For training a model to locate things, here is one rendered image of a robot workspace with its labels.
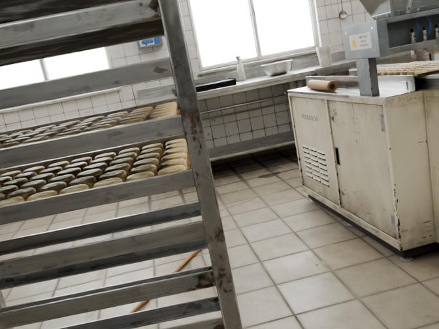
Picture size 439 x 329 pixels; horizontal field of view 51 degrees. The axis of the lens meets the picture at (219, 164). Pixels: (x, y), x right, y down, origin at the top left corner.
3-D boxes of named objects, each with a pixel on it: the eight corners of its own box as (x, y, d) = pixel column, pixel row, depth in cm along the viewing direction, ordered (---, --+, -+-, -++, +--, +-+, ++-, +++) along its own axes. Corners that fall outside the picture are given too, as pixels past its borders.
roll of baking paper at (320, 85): (308, 89, 310) (306, 80, 309) (316, 87, 311) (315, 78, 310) (328, 92, 272) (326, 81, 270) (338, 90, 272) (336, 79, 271)
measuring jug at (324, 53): (332, 65, 462) (330, 44, 457) (315, 68, 475) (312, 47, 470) (339, 63, 472) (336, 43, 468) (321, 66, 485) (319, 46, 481)
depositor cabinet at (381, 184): (304, 201, 350) (287, 90, 332) (389, 179, 361) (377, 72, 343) (402, 267, 227) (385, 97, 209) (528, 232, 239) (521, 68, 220)
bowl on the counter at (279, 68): (267, 78, 463) (265, 64, 460) (259, 77, 495) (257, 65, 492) (298, 71, 467) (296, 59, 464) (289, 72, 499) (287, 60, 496)
